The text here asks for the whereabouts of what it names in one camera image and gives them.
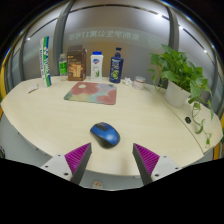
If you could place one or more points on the brown carton box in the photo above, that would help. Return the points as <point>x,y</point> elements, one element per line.
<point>76,65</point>

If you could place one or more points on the white bottle blue cap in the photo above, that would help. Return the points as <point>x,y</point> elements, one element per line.
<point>96,68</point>

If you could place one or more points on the floral pastel mouse pad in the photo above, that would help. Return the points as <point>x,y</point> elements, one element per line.
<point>93,93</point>

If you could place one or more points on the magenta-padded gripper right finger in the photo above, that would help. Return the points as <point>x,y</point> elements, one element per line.
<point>148,159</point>

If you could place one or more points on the black round desk grommet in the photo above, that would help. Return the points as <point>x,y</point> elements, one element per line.
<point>188,120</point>

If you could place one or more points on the white green shuttlecock tube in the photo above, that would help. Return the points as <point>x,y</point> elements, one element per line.
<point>45,63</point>

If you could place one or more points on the crumpled white paper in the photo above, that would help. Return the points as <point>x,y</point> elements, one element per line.
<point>127,81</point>

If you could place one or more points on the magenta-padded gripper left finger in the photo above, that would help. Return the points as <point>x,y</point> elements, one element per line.
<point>76,159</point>

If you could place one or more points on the blue computer mouse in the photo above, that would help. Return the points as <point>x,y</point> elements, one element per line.
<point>106,135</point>

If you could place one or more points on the green plant in white pot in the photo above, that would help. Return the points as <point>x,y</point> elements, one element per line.
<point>176,93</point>

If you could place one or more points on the small white packet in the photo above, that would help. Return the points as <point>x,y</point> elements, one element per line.
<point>33,88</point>

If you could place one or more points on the clear bottle green label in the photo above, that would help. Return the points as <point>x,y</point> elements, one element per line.
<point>63,68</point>

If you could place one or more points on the dark blue pump bottle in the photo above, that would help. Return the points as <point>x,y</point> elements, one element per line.
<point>116,68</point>

